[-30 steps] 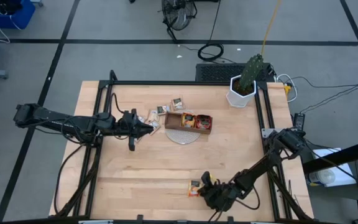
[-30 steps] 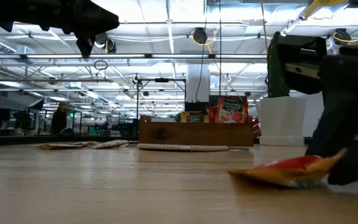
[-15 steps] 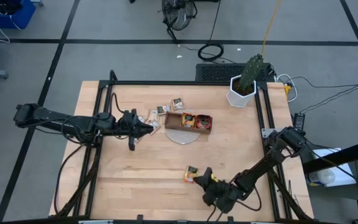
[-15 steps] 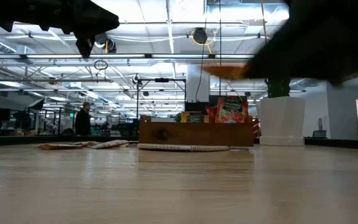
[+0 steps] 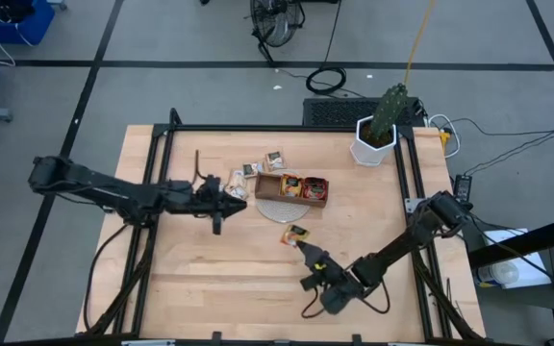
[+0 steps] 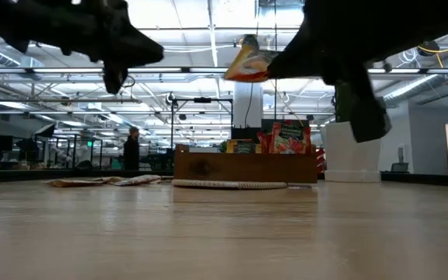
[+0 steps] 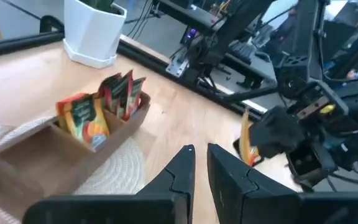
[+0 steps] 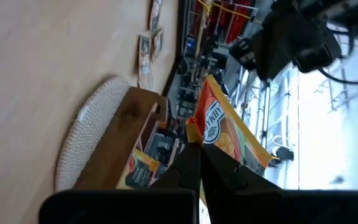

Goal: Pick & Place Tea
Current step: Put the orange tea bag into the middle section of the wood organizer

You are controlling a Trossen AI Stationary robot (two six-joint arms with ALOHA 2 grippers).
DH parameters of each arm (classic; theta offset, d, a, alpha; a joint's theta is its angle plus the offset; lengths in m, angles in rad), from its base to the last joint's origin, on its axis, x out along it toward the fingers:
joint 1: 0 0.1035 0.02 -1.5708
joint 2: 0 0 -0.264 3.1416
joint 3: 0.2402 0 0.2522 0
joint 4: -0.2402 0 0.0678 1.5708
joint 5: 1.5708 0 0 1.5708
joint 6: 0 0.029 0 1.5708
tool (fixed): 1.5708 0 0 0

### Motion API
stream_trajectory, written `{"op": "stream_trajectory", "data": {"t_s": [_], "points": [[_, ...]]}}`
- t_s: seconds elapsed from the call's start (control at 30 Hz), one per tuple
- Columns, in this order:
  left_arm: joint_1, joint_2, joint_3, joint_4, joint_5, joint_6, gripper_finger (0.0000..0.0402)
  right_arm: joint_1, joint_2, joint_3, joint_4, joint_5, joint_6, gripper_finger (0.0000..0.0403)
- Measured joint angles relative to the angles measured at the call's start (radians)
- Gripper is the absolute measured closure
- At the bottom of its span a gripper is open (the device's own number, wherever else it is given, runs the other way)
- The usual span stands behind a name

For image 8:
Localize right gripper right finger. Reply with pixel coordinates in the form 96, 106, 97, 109
202, 144, 358, 224

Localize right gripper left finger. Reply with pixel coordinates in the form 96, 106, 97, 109
39, 142, 202, 224

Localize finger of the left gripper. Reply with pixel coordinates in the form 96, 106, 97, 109
258, 58, 291, 82
228, 37, 257, 71

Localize orange peach tea packet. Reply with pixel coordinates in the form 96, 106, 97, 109
116, 148, 161, 190
185, 74, 275, 177

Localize brown wooden tea box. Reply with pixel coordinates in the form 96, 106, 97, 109
73, 86, 181, 190

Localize red storage rack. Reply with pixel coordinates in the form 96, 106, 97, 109
191, 0, 256, 44

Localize white woven round coaster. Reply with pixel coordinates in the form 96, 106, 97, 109
54, 75, 132, 192

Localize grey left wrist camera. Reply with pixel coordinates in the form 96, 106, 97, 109
292, 45, 344, 75

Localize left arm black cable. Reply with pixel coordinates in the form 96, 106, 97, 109
317, 24, 358, 85

